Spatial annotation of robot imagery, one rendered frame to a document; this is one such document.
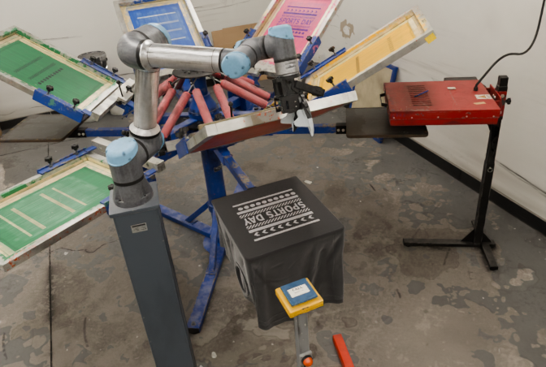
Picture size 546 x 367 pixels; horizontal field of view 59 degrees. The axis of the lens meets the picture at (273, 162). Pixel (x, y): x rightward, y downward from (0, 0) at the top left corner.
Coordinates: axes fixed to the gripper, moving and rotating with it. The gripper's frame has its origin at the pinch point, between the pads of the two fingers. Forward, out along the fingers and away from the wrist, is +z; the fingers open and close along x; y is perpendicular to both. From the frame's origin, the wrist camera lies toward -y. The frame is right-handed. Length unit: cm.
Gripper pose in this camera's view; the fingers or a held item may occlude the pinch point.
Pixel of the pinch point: (305, 133)
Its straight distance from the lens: 159.2
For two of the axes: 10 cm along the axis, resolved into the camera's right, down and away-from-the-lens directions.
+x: 3.5, 1.5, -9.2
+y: -9.2, 2.5, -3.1
